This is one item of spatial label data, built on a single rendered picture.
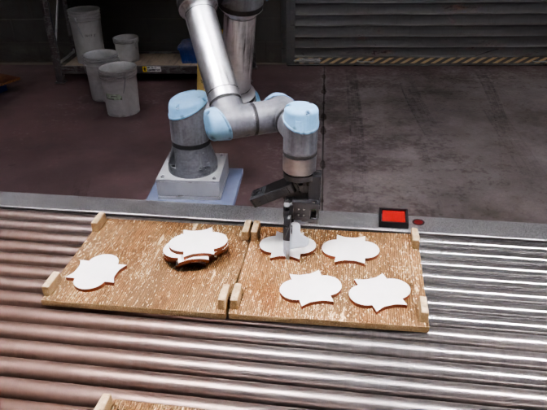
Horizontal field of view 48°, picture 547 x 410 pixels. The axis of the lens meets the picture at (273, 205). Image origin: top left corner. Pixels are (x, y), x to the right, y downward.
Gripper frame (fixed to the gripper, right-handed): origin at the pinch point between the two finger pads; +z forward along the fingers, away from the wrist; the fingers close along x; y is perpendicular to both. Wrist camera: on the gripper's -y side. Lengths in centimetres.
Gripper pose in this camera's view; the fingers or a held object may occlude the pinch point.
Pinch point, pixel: (287, 244)
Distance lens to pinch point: 148.9
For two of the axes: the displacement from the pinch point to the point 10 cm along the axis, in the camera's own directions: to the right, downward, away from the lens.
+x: 1.3, -5.0, 8.6
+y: 9.9, 0.8, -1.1
